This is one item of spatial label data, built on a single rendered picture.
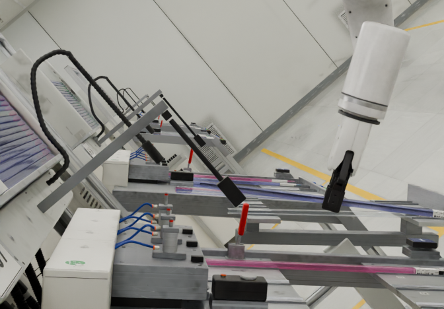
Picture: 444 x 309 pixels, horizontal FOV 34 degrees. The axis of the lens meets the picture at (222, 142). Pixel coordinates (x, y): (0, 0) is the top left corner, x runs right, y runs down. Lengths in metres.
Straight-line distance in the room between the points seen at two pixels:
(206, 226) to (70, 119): 3.60
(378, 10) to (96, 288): 0.73
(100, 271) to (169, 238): 0.20
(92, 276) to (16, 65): 1.43
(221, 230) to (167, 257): 4.74
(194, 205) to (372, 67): 1.05
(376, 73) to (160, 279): 0.50
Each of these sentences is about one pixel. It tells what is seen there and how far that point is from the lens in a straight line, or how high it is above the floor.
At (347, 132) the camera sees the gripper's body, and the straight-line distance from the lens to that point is 1.26.
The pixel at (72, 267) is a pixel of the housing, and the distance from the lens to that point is 0.93.
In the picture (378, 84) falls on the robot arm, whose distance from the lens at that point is 1.27.
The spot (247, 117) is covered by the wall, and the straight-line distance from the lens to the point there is 8.89.
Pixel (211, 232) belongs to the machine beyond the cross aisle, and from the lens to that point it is 5.79.
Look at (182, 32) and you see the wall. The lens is 8.84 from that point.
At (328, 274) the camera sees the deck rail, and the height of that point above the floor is 0.88.
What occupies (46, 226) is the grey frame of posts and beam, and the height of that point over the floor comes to 1.32.
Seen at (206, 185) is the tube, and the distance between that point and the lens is 1.33.
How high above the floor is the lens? 1.37
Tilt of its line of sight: 7 degrees down
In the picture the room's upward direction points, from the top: 40 degrees counter-clockwise
